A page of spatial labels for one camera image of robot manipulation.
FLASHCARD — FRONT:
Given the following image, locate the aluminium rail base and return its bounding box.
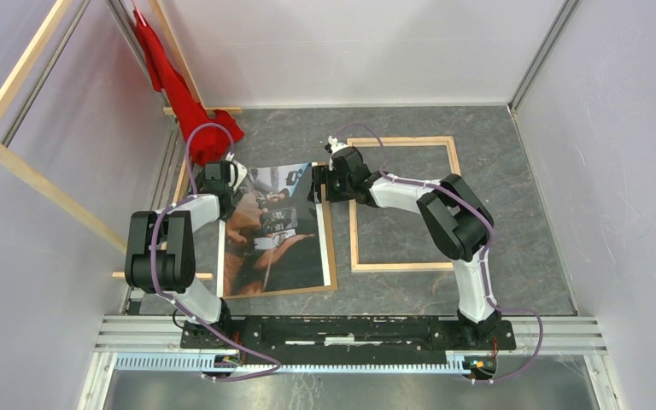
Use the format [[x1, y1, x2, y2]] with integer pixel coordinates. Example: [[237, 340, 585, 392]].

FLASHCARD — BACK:
[[96, 315, 608, 355]]

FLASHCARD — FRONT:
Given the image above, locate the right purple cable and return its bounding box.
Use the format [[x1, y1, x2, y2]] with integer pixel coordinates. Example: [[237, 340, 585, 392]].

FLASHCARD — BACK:
[[327, 123, 545, 384]]

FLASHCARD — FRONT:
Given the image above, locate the brown frame backing board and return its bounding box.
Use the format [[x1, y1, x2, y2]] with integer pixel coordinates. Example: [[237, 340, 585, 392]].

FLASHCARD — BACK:
[[220, 161, 339, 301]]

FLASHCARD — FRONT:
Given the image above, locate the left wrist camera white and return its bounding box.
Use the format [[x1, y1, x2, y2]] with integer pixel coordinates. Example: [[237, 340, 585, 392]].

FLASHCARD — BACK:
[[228, 160, 248, 192]]

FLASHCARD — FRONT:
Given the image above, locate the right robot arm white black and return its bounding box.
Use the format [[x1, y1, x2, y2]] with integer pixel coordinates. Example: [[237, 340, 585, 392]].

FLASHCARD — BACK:
[[308, 143, 501, 349]]

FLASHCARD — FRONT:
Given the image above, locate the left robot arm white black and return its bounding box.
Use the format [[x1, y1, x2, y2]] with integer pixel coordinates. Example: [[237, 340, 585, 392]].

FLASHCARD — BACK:
[[124, 160, 247, 349]]

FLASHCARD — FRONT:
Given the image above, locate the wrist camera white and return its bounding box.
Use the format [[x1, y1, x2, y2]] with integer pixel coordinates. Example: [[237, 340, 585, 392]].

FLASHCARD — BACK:
[[228, 160, 248, 192], [325, 136, 349, 160]]

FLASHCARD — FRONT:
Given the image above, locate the wooden rack frame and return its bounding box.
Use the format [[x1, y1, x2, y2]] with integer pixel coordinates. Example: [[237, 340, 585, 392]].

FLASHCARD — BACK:
[[0, 0, 243, 282]]

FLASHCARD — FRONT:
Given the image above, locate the wooden picture frame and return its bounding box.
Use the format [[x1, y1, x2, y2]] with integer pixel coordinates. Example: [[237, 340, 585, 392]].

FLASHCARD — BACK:
[[348, 136, 461, 273]]

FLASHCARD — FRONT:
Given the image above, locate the red cloth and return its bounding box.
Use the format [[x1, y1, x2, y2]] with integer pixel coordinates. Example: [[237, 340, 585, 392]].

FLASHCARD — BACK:
[[133, 9, 244, 166]]

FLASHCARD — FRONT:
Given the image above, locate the printed photo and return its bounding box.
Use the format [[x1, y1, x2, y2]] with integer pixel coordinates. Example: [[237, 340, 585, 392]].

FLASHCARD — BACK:
[[217, 161, 333, 299]]

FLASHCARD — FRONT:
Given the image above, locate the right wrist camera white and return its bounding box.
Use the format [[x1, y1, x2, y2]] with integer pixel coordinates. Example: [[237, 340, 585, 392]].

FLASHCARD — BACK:
[[325, 136, 349, 160]]

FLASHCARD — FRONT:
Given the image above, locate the grey slotted cable duct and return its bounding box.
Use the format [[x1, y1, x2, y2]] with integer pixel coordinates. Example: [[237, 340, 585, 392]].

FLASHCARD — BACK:
[[114, 353, 470, 375]]

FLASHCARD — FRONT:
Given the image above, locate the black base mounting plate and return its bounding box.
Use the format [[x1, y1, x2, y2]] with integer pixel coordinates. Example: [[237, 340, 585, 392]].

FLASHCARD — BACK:
[[179, 315, 517, 368]]

